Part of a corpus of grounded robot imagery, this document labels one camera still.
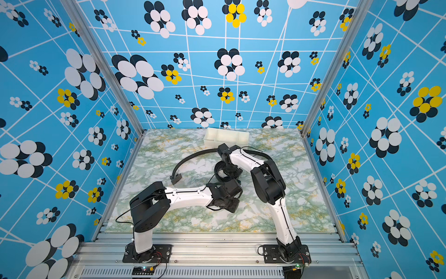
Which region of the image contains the black leather belt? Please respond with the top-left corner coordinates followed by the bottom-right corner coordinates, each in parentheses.
top-left (214, 161), bottom-right (230, 183)
top-left (170, 145), bottom-right (272, 185)

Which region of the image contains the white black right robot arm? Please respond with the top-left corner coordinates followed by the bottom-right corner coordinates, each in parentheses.
top-left (217, 144), bottom-right (311, 264)

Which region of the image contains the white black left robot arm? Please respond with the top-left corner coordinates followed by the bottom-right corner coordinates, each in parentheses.
top-left (130, 180), bottom-right (243, 255)

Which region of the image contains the white plastic storage tray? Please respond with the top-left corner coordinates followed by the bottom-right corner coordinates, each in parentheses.
top-left (203, 128), bottom-right (250, 148)

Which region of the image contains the right green circuit board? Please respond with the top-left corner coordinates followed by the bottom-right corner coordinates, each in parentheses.
top-left (282, 266), bottom-right (304, 279)

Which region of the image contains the green circuit board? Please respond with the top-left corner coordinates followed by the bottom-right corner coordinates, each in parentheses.
top-left (282, 266), bottom-right (304, 279)
top-left (132, 266), bottom-right (155, 276)

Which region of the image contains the left green circuit board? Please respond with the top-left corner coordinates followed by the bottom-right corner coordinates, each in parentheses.
top-left (132, 266), bottom-right (155, 276)

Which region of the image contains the aluminium front frame rail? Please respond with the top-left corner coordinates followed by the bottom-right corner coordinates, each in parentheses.
top-left (67, 232), bottom-right (369, 279)

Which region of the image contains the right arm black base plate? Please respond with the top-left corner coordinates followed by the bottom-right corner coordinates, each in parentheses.
top-left (262, 245), bottom-right (312, 266)

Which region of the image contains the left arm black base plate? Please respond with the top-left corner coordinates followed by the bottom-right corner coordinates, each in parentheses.
top-left (122, 242), bottom-right (173, 263)

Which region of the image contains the left aluminium corner post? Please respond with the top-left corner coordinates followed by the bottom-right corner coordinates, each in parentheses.
top-left (61, 1), bottom-right (144, 137)

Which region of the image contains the aluminium corner post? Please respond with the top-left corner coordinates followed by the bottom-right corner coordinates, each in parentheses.
top-left (301, 0), bottom-right (373, 138)
top-left (61, 1), bottom-right (144, 137)

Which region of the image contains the right aluminium corner post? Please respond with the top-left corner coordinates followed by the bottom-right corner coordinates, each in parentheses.
top-left (301, 0), bottom-right (373, 138)

